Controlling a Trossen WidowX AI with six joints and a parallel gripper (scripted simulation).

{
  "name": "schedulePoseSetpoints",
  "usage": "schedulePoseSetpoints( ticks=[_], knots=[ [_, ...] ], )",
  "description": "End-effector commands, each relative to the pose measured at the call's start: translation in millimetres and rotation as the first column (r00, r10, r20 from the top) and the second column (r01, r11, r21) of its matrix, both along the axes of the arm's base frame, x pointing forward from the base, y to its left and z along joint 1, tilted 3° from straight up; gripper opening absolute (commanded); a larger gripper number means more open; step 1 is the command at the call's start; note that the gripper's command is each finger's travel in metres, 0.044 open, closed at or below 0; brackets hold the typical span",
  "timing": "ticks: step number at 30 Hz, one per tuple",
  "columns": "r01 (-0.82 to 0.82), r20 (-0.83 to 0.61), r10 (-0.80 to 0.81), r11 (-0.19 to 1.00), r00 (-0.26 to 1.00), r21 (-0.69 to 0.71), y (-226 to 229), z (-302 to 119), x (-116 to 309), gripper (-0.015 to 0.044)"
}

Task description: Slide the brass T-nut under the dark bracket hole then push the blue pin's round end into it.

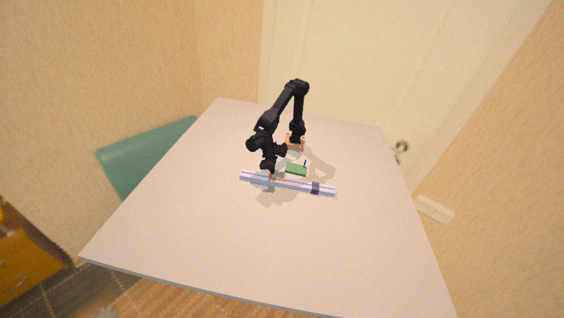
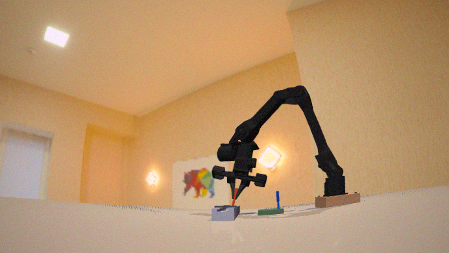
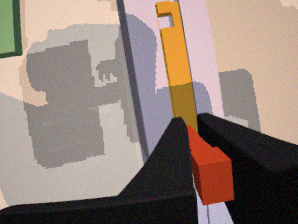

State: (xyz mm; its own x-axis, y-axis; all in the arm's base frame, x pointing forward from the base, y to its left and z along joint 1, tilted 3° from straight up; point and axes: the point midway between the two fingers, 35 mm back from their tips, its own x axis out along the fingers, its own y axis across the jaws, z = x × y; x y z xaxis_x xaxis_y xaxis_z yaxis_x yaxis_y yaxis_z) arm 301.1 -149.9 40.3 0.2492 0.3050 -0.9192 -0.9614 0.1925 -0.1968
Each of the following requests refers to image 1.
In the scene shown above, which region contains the green rectangular tray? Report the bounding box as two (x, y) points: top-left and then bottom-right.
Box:
(284, 162), (307, 177)

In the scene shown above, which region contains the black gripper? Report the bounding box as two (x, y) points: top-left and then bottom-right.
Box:
(259, 142), (278, 174)

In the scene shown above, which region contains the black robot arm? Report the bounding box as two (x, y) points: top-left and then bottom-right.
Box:
(245, 78), (310, 157)

